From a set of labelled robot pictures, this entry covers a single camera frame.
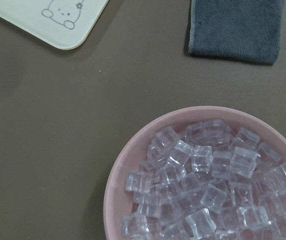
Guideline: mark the clear ice cubes pile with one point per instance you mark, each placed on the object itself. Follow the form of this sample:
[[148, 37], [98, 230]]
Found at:
[[207, 183]]

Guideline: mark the pink bowl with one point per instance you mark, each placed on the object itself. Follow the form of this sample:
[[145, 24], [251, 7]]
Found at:
[[118, 202]]

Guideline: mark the cream plastic tray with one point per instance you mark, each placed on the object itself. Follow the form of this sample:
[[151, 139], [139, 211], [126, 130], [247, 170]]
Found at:
[[64, 24]]

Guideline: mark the grey folded cloth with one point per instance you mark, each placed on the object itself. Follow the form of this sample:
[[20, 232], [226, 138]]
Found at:
[[242, 30]]

